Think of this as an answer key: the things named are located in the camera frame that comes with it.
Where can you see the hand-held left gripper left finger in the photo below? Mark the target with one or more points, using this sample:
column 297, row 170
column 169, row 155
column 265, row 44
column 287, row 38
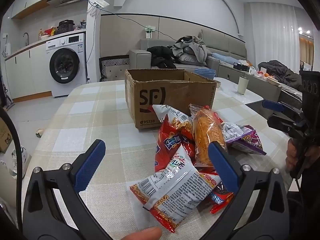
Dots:
column 87, row 165

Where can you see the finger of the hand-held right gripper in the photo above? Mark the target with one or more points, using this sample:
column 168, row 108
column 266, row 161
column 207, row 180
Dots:
column 273, row 105
column 287, row 123

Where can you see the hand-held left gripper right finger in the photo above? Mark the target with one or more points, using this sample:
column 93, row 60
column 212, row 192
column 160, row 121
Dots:
column 222, row 165

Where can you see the purple snack packet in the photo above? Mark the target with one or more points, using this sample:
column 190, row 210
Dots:
column 246, row 140

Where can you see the orange floss cake packet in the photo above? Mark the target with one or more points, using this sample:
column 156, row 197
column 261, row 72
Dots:
column 207, row 130

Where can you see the white noodle snack packet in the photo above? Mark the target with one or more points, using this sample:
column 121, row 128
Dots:
column 175, row 195

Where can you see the brown cardboard box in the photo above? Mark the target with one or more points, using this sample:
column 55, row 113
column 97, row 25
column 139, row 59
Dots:
column 150, row 97

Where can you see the person's right hand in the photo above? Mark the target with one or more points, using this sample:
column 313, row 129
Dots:
column 291, row 155

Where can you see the person's left hand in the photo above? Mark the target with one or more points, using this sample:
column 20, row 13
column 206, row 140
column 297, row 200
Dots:
column 147, row 234

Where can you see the grey low cabinet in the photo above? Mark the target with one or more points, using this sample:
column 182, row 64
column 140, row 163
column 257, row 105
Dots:
column 260, row 87

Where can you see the takeaway food container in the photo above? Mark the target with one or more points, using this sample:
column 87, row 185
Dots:
column 272, row 79

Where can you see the orange fruit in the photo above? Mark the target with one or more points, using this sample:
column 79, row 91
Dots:
column 267, row 75

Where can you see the dark grey jacket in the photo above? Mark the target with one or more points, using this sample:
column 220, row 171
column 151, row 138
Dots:
column 280, row 71

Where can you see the white cup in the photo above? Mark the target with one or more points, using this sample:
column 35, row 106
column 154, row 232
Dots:
column 243, row 86

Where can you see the small black box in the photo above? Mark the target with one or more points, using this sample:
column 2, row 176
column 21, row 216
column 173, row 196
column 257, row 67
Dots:
column 240, row 66

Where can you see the white sneaker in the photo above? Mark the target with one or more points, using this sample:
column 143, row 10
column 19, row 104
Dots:
column 25, row 160

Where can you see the light blue pillow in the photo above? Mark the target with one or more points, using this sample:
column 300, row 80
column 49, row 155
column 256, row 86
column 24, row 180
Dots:
column 223, row 58

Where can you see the blue bowl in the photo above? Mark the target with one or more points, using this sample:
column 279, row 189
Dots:
column 205, row 71
column 206, row 77

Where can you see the white curtain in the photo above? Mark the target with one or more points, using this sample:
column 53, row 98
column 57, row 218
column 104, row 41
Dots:
column 272, row 30

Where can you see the grey sofa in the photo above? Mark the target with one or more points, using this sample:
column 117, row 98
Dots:
column 225, row 45

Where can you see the cardboard box on floor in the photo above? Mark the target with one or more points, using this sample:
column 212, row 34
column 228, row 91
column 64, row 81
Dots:
column 5, row 137

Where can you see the grey clothes pile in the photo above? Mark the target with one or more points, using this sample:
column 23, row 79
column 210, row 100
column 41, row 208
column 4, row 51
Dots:
column 192, row 48

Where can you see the white washing machine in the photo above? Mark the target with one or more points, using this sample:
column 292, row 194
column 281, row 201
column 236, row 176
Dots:
column 66, row 67

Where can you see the stick vacuum cleaner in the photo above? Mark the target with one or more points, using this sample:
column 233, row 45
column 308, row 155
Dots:
column 7, row 97

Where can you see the white kitchen base cabinets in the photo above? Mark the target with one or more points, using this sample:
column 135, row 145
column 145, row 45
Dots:
column 27, row 72

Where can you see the black jacket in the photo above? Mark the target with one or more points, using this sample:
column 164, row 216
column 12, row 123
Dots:
column 160, row 55

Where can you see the kitchen faucet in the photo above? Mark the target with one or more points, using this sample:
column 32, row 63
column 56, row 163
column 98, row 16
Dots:
column 28, row 41

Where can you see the red bag on washer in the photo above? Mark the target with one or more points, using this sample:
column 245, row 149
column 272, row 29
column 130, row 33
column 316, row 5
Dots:
column 51, row 31

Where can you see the black pressure cooker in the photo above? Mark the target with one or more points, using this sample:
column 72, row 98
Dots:
column 66, row 27

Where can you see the white power strip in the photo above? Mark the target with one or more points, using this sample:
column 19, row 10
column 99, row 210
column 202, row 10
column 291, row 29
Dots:
column 149, row 33

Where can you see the white router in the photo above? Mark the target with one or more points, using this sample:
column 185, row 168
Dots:
column 101, row 3

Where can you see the white upper cabinet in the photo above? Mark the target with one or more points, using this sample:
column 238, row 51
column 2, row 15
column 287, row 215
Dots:
column 30, row 2

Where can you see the white wall dispenser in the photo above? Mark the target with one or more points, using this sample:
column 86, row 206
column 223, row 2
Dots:
column 9, row 49

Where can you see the wall socket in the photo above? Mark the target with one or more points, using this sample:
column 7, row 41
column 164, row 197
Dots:
column 4, row 35

